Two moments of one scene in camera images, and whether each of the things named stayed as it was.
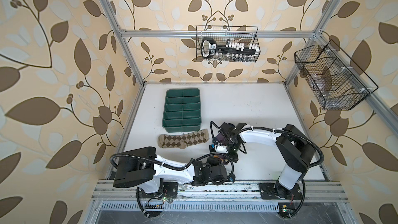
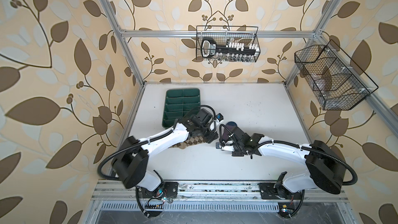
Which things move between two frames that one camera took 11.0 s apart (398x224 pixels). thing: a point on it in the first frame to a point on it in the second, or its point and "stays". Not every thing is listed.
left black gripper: x=214 y=161 to x=212 y=136
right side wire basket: x=337 y=83 stays
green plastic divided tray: x=182 y=110 stays
